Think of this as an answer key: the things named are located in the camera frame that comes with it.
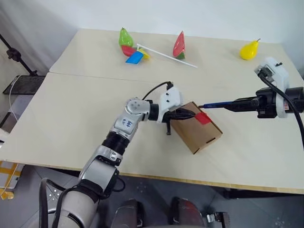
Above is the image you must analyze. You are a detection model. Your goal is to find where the toy watermelon slice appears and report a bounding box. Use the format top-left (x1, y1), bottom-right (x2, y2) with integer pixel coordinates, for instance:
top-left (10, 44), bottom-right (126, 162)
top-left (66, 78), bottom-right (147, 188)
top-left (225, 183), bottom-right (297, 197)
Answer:
top-left (172, 30), bottom-right (187, 60)

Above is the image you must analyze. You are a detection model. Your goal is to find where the black table leg caster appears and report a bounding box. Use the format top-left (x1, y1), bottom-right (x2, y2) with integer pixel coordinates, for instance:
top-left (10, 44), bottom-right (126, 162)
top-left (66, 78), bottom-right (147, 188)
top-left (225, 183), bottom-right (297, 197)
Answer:
top-left (206, 212), bottom-right (230, 228)

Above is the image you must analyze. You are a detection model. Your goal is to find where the colourful pinwheel with white stick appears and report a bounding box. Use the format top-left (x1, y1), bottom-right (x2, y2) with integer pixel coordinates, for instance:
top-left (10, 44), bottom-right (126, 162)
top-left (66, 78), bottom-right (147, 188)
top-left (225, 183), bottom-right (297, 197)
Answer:
top-left (121, 43), bottom-right (199, 69)

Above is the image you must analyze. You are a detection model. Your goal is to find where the black tripod stand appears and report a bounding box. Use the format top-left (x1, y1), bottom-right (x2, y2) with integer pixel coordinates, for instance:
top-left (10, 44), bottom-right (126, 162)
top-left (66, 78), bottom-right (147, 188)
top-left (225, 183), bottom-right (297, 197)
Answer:
top-left (0, 33), bottom-right (39, 77)

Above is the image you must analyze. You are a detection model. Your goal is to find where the thin white cable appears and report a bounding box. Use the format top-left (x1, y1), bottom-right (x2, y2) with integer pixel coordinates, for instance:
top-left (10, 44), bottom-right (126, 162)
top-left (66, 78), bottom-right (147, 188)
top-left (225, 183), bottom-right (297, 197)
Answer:
top-left (8, 76), bottom-right (20, 122)

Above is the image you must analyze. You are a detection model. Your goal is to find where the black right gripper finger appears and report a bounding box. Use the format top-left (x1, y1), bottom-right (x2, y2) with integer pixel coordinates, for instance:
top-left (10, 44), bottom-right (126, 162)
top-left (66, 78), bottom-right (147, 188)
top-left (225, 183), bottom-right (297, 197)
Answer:
top-left (224, 103), bottom-right (258, 113)
top-left (230, 96), bottom-right (258, 105)

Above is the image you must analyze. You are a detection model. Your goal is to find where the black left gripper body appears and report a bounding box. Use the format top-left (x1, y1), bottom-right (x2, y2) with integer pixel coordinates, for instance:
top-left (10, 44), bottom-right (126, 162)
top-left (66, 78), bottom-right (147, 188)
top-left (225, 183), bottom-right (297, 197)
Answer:
top-left (162, 108), bottom-right (181, 137)

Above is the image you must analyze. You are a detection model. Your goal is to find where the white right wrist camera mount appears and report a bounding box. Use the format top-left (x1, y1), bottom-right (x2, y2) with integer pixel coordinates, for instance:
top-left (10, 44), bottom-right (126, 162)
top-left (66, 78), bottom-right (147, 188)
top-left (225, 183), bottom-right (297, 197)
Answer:
top-left (253, 57), bottom-right (290, 119)

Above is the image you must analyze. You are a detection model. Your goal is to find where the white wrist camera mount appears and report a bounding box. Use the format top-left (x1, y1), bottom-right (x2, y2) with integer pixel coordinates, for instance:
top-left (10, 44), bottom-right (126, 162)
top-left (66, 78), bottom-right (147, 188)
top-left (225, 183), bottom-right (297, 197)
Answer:
top-left (253, 57), bottom-right (290, 119)
top-left (158, 87), bottom-right (184, 123)

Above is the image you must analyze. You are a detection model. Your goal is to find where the green toy pear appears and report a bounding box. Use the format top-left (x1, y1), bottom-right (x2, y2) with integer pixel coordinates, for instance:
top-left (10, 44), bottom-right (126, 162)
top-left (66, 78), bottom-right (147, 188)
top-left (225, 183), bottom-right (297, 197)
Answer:
top-left (118, 27), bottom-right (134, 48)

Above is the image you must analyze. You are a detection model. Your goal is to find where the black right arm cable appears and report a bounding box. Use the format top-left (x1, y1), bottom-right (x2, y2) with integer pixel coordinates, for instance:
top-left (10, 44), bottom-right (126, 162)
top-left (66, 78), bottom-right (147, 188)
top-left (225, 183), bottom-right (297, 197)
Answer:
top-left (257, 68), bottom-right (304, 153)

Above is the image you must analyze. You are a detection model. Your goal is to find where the small red block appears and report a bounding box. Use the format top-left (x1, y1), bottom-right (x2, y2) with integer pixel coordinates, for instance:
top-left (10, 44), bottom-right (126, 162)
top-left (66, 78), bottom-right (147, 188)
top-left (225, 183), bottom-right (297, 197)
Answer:
top-left (195, 112), bottom-right (212, 125)

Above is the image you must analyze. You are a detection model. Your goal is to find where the carton with yellow tape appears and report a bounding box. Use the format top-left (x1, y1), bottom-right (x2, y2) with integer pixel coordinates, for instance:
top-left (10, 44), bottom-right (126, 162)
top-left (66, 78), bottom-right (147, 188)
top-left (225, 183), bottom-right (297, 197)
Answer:
top-left (0, 161), bottom-right (25, 200)

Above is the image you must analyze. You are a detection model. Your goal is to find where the brown cardboard box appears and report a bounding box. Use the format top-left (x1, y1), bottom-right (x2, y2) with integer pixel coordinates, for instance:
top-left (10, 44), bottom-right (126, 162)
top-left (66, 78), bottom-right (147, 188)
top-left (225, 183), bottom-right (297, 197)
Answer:
top-left (170, 101), bottom-right (224, 155)

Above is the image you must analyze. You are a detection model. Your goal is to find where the black tray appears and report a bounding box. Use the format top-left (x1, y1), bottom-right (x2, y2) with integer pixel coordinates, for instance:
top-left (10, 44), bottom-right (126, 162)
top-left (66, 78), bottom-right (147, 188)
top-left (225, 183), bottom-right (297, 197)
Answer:
top-left (2, 75), bottom-right (46, 96)

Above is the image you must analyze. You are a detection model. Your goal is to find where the yellow toy pear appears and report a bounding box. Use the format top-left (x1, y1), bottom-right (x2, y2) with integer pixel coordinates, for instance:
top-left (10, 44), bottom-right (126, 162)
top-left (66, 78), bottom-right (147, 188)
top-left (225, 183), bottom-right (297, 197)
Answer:
top-left (239, 38), bottom-right (261, 61)

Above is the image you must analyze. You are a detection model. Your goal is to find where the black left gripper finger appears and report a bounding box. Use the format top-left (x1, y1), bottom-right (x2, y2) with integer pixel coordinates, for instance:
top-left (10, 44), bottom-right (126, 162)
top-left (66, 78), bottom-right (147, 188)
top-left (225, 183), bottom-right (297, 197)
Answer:
top-left (177, 107), bottom-right (197, 115)
top-left (176, 113), bottom-right (198, 120)

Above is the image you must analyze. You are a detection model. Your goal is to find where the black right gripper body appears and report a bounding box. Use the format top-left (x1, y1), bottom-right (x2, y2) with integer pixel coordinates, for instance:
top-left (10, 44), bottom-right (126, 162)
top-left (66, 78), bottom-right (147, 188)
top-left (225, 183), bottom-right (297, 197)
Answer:
top-left (255, 87), bottom-right (280, 119)

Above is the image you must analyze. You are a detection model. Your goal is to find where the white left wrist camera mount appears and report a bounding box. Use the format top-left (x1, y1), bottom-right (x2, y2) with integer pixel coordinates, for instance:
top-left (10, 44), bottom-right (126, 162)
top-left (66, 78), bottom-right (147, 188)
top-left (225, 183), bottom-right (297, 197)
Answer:
top-left (158, 87), bottom-right (184, 123)

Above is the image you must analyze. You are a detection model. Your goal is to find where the dark rounded shape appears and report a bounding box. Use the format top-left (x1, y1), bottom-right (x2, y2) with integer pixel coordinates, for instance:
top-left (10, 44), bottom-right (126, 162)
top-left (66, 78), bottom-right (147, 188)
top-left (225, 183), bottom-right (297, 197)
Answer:
top-left (114, 199), bottom-right (145, 228)
top-left (169, 197), bottom-right (207, 228)

